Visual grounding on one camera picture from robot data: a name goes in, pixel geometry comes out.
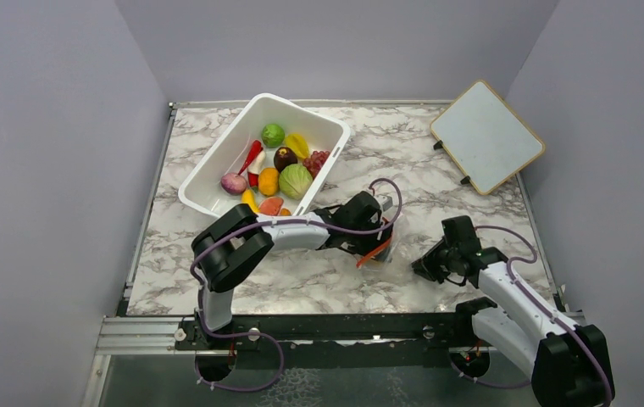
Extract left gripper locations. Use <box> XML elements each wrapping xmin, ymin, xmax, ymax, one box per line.
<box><xmin>346</xmin><ymin>216</ymin><xmax>391</xmax><ymax>261</ymax></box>

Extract white garlic fake food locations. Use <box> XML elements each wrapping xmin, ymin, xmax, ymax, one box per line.
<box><xmin>247</xmin><ymin>150</ymin><xmax>266</xmax><ymax>176</ymax></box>

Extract red chili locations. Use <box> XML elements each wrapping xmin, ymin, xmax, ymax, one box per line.
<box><xmin>238</xmin><ymin>140</ymin><xmax>264</xmax><ymax>175</ymax></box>

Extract white plastic bin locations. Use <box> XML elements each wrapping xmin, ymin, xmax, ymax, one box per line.
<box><xmin>178</xmin><ymin>93</ymin><xmax>352</xmax><ymax>218</ymax></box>

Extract clear zip top bag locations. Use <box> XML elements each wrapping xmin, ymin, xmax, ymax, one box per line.
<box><xmin>356</xmin><ymin>215</ymin><xmax>440</xmax><ymax>284</ymax></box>

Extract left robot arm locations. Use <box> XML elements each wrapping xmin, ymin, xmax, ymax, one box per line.
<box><xmin>191</xmin><ymin>191</ymin><xmax>397</xmax><ymax>348</ymax></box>

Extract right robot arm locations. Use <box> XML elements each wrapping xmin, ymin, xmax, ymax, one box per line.
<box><xmin>412</xmin><ymin>215</ymin><xmax>615</xmax><ymax>406</ymax></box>

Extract red grapes bunch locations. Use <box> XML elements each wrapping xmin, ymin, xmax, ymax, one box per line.
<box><xmin>303</xmin><ymin>150</ymin><xmax>330</xmax><ymax>178</ymax></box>

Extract green cabbage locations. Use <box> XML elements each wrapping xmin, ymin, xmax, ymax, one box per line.
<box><xmin>278</xmin><ymin>164</ymin><xmax>314</xmax><ymax>200</ymax></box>

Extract dark purple fruit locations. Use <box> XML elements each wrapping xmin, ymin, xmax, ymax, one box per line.
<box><xmin>273</xmin><ymin>147</ymin><xmax>298</xmax><ymax>173</ymax></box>

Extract yellow bell pepper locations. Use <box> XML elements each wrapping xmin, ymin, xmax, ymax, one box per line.
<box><xmin>284</xmin><ymin>133</ymin><xmax>310</xmax><ymax>160</ymax></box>

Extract red chili pepper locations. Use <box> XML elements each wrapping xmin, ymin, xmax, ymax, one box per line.
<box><xmin>247</xmin><ymin>173</ymin><xmax>258</xmax><ymax>190</ymax></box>

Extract small green lime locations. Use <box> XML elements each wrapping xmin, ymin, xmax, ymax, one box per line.
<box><xmin>261</xmin><ymin>123</ymin><xmax>286</xmax><ymax>148</ymax></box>

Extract purple onion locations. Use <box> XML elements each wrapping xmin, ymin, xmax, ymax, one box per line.
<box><xmin>220</xmin><ymin>172</ymin><xmax>248</xmax><ymax>196</ymax></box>

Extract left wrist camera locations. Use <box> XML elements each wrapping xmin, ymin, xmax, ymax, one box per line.
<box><xmin>374</xmin><ymin>194</ymin><xmax>394</xmax><ymax>213</ymax></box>

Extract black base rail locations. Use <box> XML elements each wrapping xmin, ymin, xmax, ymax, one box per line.
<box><xmin>115</xmin><ymin>300</ymin><xmax>511</xmax><ymax>372</ymax></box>

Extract white board wooden frame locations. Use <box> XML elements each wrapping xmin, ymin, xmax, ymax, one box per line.
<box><xmin>430</xmin><ymin>80</ymin><xmax>546</xmax><ymax>195</ymax></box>

